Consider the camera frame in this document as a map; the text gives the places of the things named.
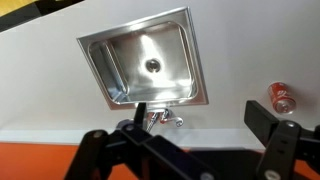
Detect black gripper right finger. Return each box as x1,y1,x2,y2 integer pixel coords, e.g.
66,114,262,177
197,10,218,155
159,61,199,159
244,100,320,180

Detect chrome sink faucet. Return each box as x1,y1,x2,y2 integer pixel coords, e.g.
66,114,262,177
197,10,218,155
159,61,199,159
116,108,185,133

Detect stainless steel sink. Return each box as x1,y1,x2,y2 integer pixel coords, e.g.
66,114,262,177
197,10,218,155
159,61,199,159
77,7,208,110

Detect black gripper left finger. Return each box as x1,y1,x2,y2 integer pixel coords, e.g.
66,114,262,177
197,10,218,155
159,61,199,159
64,103,220,180

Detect red soda can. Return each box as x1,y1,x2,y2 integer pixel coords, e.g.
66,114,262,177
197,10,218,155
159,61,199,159
268,82,296,114

